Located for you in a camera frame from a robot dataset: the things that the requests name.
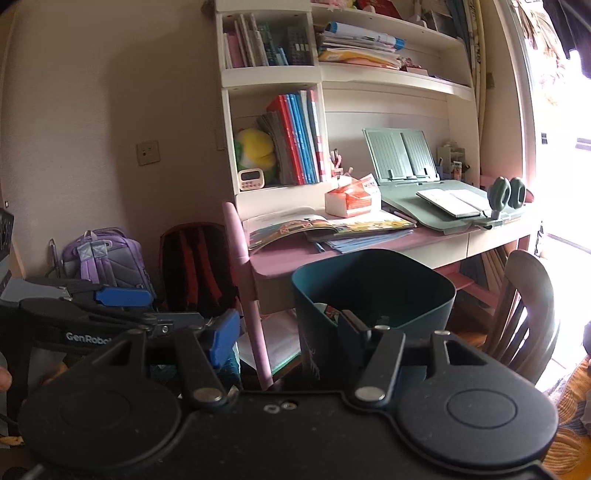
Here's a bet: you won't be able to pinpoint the grey book stand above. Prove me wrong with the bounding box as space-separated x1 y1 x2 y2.
379 179 509 232

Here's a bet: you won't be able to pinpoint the dark metal pole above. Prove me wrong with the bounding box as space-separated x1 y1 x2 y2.
47 237 65 280

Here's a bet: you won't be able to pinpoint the white digital timer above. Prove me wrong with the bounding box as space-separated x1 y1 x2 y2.
238 167 265 191

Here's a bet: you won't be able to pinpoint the orange white tissue pack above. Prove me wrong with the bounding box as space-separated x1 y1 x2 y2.
324 174 383 218

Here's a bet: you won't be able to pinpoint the open white notebook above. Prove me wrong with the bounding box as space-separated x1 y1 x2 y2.
416 188 493 219

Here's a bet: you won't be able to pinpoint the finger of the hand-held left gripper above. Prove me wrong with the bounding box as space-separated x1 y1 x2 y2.
74 302 206 344
65 278 156 308

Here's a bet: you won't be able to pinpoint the tall rolled papers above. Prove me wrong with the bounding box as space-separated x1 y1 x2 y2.
450 0 496 141

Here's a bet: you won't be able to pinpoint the wooden chair dark seat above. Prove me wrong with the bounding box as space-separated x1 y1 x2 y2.
484 249 562 387

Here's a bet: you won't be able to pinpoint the red black backpack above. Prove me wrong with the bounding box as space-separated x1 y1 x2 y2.
159 222 242 319

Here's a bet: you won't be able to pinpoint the yellow green plush toy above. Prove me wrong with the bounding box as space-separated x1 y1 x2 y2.
233 128 278 172

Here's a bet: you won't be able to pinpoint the dark teal deer-print bin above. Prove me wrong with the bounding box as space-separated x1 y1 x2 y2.
291 249 458 394

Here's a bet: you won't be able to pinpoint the green desk organizer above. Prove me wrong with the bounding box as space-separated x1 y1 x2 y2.
436 141 467 182

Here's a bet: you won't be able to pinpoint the purple grey backpack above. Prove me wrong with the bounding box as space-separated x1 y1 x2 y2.
61 227 156 296

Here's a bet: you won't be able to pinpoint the dark hanging cloth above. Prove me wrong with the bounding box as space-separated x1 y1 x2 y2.
544 0 591 78

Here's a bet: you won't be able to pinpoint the green book stand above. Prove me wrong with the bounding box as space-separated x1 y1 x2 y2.
362 128 442 186

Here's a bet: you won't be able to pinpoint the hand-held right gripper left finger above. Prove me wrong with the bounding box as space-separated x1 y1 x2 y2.
95 308 242 411

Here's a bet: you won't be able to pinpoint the blue folder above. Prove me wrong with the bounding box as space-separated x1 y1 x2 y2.
321 228 414 255

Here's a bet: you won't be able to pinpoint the stack of papers and books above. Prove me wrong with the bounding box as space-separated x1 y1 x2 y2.
314 21 408 71

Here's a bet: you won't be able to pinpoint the row of thin pale books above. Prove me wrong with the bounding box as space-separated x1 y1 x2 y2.
223 13 290 69

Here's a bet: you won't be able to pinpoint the orange knitted blanket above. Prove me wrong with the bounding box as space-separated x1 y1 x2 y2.
549 354 591 468

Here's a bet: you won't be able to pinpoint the row of thin beige books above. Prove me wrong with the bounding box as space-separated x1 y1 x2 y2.
462 247 509 297

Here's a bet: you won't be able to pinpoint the green double-disc clamp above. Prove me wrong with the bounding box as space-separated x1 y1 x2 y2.
487 176 527 220

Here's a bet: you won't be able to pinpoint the open picture book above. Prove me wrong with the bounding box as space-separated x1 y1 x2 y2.
242 207 343 253

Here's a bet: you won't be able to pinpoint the pink desk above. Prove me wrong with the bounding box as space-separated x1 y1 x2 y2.
222 184 544 394

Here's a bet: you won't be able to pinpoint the white desk shelf unit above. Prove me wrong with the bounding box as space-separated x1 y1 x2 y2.
215 0 484 208

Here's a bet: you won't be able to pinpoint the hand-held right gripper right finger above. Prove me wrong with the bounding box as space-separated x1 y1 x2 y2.
337 310 498 409

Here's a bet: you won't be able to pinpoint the dark calculator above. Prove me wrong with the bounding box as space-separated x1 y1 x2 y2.
286 25 311 66

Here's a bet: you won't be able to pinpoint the row of red blue books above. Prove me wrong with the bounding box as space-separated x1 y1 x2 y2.
256 90 330 186

